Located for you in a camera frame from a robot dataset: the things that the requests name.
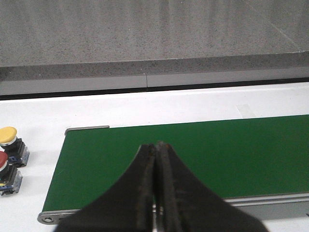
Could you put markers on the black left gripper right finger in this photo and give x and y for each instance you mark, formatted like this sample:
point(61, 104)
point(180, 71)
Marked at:
point(173, 175)

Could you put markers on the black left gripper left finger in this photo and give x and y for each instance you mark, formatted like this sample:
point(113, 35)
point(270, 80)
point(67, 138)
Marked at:
point(127, 206)

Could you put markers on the steel conveyor end plate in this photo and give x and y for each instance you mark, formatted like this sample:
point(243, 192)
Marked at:
point(54, 217)

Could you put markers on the green conveyor belt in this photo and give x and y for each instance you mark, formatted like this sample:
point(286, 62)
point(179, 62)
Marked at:
point(234, 158)

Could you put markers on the grey stone counter slab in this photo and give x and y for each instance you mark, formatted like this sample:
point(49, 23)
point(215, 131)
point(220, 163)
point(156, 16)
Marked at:
point(50, 39)

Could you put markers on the aluminium conveyor side rail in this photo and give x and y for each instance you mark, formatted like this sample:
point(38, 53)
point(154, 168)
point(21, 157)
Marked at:
point(265, 200)

